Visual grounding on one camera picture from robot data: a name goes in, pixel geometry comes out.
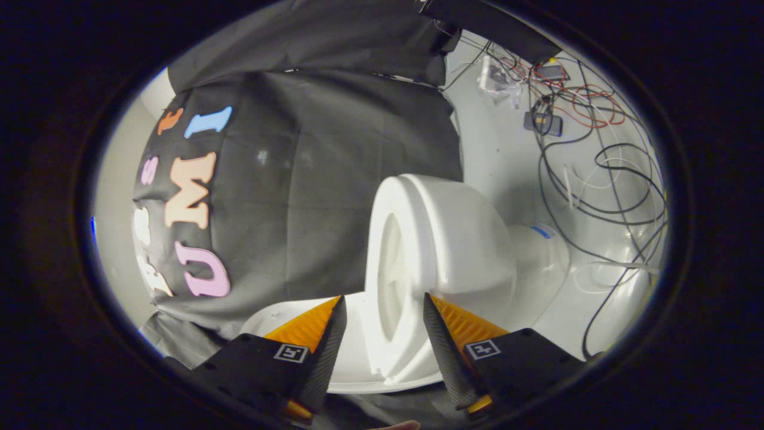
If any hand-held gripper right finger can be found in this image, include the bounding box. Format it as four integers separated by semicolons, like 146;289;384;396
423;292;589;420

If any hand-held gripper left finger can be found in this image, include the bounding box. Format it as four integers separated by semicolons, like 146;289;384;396
191;294;348;425

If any white toilet lid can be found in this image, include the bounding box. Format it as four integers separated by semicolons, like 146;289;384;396
239;293;445;394

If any white toilet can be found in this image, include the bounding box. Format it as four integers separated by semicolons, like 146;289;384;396
364;173;571;383

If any black backdrop cloth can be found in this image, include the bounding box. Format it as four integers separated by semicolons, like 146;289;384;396
133;0;466;428

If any small black electronic box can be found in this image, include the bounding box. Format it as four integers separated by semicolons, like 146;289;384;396
523;110;563;137

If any tangle of thin wires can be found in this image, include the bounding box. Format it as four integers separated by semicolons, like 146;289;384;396
442;24;670;360

